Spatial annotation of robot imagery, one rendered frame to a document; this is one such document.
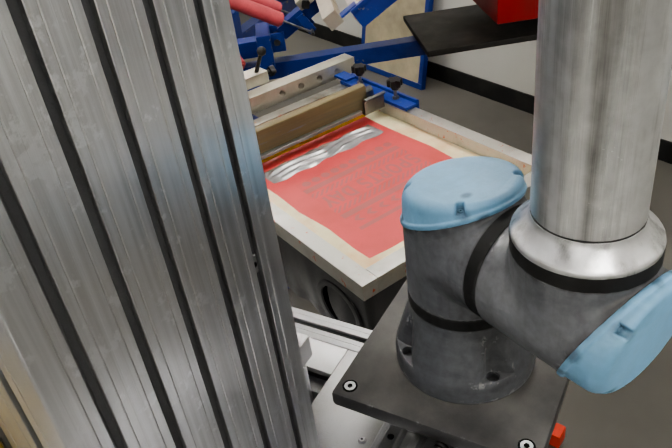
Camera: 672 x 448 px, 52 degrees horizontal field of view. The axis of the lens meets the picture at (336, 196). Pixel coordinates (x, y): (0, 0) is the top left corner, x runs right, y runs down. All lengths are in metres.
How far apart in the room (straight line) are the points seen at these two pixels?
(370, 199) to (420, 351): 0.90
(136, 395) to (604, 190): 0.35
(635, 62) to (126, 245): 0.34
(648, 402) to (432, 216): 1.91
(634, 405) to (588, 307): 1.92
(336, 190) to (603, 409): 1.21
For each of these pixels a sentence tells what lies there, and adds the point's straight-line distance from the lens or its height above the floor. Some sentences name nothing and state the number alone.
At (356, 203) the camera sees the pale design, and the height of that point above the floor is 0.96.
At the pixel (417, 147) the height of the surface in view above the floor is 0.96.
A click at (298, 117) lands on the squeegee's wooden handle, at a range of 1.81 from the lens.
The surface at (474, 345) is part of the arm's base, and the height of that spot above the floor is 1.33.
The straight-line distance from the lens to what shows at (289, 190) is 1.68.
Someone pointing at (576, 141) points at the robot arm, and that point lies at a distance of 0.48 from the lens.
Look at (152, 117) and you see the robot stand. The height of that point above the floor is 1.65.
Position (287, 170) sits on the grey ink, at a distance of 1.75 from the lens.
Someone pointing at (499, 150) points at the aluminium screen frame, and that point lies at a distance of 1.69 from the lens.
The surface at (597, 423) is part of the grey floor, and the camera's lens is 2.38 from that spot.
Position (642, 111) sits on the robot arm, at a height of 1.62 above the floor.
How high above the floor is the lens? 1.83
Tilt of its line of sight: 33 degrees down
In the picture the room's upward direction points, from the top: 8 degrees counter-clockwise
